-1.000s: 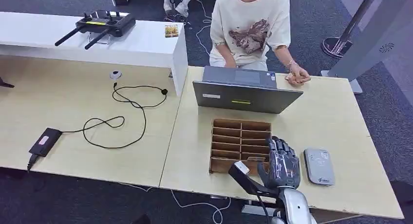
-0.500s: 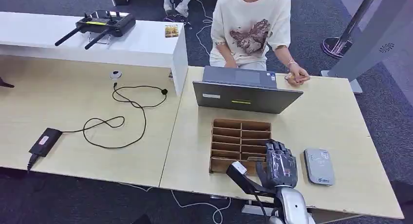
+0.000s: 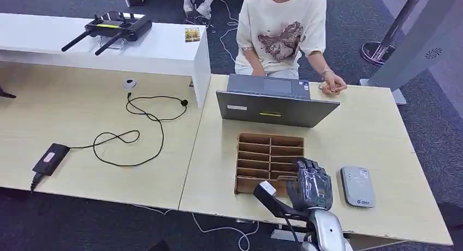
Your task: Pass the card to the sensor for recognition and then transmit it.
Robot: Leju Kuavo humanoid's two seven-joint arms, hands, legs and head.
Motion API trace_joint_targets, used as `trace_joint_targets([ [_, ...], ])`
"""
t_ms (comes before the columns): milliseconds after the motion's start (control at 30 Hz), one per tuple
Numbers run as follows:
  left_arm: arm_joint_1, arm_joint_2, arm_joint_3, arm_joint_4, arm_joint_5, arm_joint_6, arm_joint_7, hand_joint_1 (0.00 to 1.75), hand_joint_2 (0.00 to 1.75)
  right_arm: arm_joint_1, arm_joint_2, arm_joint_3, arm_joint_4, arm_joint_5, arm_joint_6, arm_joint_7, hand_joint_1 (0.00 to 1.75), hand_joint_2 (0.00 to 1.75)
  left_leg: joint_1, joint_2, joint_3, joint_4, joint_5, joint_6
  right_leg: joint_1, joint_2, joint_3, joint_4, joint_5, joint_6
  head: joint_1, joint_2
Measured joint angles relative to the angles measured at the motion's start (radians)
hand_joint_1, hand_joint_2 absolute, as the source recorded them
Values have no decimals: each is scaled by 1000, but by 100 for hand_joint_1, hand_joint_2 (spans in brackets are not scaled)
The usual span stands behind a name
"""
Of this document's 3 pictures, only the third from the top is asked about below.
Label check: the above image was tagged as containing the grey laptop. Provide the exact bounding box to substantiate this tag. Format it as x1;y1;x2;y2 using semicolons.
216;74;341;129

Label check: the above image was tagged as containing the chrome stanchion post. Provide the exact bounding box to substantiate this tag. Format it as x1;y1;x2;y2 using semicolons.
361;0;426;65

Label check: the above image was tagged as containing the white desk shelf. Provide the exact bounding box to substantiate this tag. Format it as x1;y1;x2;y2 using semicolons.
0;13;212;109

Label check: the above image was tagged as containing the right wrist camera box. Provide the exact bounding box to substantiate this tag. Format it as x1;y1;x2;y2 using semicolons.
253;181;309;221

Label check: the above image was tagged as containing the black power adapter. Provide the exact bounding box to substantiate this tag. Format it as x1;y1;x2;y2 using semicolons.
32;143;70;177

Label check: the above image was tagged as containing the grey standing panel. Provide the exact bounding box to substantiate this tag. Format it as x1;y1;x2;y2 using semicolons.
359;0;463;105

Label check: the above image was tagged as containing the yellow printed card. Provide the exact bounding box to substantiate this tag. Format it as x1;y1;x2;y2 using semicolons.
185;27;201;43

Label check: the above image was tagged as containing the black mains plug lead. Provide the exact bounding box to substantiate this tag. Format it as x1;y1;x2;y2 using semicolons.
30;172;45;192

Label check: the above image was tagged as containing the person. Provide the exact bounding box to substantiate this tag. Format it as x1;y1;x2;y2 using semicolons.
181;0;221;21
234;0;348;97

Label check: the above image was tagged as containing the black remote controller with antennas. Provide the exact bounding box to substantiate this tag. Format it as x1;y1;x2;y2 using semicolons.
61;11;153;57

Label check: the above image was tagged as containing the clear acrylic stand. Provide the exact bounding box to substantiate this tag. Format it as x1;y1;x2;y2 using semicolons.
99;35;126;51

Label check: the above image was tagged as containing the black power cable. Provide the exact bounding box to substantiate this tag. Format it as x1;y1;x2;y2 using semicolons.
68;93;189;168

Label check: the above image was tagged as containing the wooden slotted card box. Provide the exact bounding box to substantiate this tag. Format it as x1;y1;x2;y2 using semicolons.
234;133;305;196

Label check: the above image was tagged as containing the grey card reader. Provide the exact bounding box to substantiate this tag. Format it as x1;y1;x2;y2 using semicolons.
340;166;376;209

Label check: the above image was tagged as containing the person's left hand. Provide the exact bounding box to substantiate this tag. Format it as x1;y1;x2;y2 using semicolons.
319;72;348;97

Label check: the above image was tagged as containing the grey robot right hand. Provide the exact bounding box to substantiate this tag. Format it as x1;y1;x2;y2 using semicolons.
287;157;334;211

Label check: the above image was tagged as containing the white floor cable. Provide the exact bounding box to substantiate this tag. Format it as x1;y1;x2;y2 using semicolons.
216;0;240;64
191;213;260;251

